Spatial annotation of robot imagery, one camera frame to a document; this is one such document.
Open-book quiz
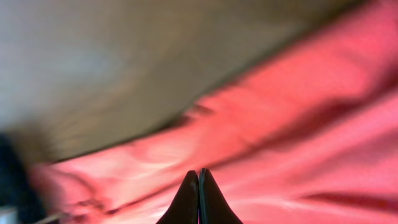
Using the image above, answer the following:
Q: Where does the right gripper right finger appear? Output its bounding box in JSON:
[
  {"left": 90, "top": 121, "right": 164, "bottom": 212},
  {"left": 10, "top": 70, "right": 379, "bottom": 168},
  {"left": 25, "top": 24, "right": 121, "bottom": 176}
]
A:
[{"left": 199, "top": 168, "right": 243, "bottom": 224}]

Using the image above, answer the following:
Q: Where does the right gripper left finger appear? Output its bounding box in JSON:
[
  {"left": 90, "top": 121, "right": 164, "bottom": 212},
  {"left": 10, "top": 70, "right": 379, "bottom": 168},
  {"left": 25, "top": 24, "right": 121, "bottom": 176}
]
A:
[{"left": 156, "top": 170, "right": 199, "bottom": 224}]

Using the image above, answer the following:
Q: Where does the red soccer t-shirt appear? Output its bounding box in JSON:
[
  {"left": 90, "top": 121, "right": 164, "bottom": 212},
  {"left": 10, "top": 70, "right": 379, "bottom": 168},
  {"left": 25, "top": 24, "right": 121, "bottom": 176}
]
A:
[{"left": 32, "top": 1, "right": 397, "bottom": 223}]

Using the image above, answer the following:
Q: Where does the navy blue folded garment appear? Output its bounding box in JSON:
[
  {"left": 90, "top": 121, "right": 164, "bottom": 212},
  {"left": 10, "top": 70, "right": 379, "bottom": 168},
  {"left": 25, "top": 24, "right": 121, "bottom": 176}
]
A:
[{"left": 1, "top": 134, "right": 46, "bottom": 223}]

